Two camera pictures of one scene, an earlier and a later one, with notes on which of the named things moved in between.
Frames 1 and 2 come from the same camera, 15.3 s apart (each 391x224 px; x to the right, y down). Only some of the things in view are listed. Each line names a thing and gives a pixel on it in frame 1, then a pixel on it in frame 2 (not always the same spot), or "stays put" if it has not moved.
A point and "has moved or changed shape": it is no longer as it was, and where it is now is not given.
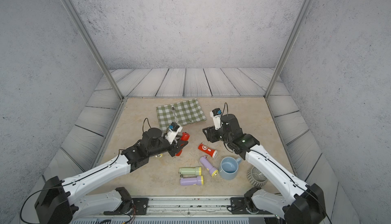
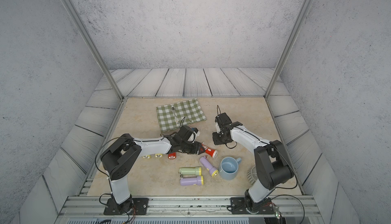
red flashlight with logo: x=212 y=152 stays put
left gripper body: x=172 y=148 -> x=191 y=148
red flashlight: x=185 y=136 has moved or changed shape
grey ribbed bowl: x=256 y=177 stays put
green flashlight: x=190 y=170 stays put
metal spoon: x=172 y=109 stays put
